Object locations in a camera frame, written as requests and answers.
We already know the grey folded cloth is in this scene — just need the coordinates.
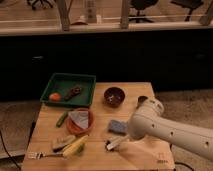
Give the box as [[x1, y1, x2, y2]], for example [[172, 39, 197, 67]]
[[68, 111, 89, 129]]

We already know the green vegetable piece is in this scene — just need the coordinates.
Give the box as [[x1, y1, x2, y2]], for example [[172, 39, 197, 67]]
[[76, 144, 85, 155]]

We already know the black cable on left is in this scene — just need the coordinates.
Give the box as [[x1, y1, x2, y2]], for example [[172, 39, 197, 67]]
[[0, 129, 22, 171]]

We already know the beige bread slice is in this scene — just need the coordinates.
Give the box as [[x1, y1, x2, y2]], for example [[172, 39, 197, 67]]
[[52, 135, 76, 152]]

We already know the yellow corn cob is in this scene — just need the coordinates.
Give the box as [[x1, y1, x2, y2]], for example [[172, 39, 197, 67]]
[[63, 135, 88, 158]]

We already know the orange plate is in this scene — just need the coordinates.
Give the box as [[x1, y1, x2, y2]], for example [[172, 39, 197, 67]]
[[66, 108, 94, 135]]

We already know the orange tomato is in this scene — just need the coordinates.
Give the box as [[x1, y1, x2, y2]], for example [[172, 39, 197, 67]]
[[49, 93, 61, 102]]

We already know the green cucumber piece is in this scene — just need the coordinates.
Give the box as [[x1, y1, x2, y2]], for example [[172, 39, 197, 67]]
[[56, 112, 68, 128]]

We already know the small metal cup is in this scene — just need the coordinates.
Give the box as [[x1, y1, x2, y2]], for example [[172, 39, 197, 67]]
[[136, 96, 148, 108]]

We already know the black office chair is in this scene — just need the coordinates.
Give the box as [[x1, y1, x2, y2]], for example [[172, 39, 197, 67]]
[[129, 0, 158, 23]]

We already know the silver fork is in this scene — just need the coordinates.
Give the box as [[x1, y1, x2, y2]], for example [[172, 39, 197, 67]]
[[27, 152, 63, 160]]

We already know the green plastic tray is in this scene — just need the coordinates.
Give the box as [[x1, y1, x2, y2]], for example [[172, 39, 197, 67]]
[[40, 73, 96, 107]]

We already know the purple bowl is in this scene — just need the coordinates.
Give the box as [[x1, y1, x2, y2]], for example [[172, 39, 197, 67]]
[[104, 87, 125, 107]]

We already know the brown toy food piece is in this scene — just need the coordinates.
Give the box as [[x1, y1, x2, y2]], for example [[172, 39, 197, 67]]
[[64, 86, 82, 101]]

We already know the blue sponge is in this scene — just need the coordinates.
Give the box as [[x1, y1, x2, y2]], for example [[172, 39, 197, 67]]
[[108, 120, 127, 135]]

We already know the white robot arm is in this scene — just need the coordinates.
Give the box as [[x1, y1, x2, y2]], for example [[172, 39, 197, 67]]
[[128, 98, 213, 161]]

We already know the black cable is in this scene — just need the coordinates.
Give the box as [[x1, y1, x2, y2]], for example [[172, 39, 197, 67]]
[[0, 129, 22, 171], [169, 143, 194, 171]]

